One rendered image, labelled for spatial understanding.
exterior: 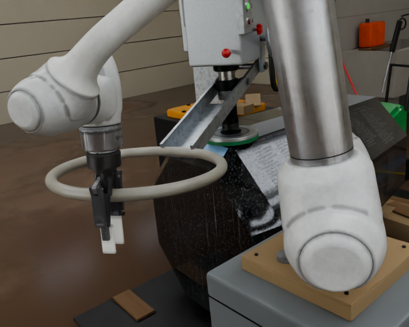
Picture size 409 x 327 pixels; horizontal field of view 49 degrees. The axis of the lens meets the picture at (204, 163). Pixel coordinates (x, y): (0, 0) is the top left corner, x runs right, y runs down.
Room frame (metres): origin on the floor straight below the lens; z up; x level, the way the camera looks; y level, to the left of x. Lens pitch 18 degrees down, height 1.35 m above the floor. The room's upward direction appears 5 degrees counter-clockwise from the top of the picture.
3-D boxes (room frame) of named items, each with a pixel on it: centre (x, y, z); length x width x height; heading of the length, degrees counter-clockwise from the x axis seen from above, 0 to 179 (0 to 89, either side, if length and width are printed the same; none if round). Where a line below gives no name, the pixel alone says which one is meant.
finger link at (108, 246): (0.92, 0.23, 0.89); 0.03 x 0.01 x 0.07; 78
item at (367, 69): (5.01, -2.23, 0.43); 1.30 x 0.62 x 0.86; 130
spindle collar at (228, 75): (1.76, -0.12, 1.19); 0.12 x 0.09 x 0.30; 152
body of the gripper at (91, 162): (0.95, 0.22, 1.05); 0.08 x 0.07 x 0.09; 168
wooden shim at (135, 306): (1.91, 0.42, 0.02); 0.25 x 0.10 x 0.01; 37
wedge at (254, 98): (2.87, -0.35, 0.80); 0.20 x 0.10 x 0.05; 172
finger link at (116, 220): (0.97, 0.22, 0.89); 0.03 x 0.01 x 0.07; 78
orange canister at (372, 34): (5.09, -2.00, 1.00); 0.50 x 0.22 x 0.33; 130
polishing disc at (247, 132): (1.75, -0.12, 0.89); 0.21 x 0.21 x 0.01
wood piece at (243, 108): (2.67, -0.22, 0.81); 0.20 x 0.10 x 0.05; 45
